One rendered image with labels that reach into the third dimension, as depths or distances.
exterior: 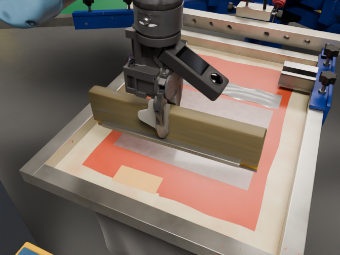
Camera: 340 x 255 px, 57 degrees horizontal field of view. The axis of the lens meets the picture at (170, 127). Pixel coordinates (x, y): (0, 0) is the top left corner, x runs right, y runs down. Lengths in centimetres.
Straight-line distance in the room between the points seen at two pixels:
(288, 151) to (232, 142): 28
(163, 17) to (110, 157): 41
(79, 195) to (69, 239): 114
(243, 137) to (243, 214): 19
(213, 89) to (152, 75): 10
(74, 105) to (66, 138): 178
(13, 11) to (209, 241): 46
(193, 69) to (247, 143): 16
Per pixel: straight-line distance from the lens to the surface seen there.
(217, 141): 57
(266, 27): 119
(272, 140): 84
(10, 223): 117
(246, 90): 99
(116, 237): 99
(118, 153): 78
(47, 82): 292
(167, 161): 75
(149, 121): 59
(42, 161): 75
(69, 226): 184
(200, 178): 72
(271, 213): 69
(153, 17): 47
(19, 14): 38
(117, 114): 65
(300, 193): 70
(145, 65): 54
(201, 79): 50
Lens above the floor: 151
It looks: 42 degrees down
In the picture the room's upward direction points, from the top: straight up
